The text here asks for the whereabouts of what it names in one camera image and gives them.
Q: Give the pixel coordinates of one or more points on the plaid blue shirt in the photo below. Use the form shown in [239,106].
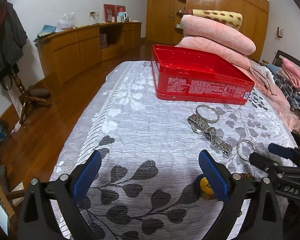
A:
[291,94]

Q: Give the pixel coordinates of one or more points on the yellow brown-spotted blanket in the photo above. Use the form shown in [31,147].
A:
[228,18]

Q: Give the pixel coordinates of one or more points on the long wooden sideboard cabinet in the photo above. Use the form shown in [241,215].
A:
[68,53]

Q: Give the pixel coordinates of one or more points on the pink bed sheet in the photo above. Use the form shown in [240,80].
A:
[273,95]

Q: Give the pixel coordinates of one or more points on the white electric kettle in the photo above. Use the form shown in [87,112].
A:
[121,15]

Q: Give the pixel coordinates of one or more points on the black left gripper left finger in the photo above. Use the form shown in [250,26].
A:
[37,219]

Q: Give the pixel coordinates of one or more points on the hanging dark clothes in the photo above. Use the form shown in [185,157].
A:
[12,39]

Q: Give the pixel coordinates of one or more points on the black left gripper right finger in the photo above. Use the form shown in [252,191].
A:
[263,218]

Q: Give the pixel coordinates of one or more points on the wooden coat stand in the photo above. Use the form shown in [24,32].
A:
[35,96]

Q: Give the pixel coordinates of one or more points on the red picture frame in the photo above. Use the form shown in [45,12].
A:
[111,10]

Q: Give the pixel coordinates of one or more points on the red tin box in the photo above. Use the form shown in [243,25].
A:
[182,74]

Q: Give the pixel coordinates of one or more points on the pink folded clothes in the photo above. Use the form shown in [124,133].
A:
[292,72]

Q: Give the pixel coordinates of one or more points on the gold round medallion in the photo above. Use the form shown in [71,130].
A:
[206,191]

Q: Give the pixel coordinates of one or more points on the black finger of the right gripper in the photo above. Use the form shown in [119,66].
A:
[292,154]
[271,166]

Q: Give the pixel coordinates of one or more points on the upper pink folded quilt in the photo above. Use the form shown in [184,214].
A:
[217,32]

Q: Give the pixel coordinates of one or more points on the wooden wardrobe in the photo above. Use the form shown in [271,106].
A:
[163,18]

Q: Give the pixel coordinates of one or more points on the wall thermostat switch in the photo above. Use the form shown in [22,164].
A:
[279,32]

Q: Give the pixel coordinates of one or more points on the white plastic bag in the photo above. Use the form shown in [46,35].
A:
[67,21]

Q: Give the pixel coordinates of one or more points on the blue cloth on sideboard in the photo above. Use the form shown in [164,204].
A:
[46,30]

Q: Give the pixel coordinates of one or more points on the lower pink folded quilt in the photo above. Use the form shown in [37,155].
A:
[204,44]

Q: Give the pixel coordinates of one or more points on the pink folded quilt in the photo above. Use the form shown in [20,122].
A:
[217,32]
[204,44]

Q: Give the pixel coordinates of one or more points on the plain silver ring bangle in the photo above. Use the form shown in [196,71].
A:
[244,148]

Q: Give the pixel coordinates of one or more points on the silver metal wristwatch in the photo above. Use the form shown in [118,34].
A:
[202,127]

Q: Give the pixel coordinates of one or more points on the dark wooden headboard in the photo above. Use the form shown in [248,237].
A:
[280,55]

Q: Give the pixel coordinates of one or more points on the white grey floral bedspread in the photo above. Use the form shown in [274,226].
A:
[145,186]

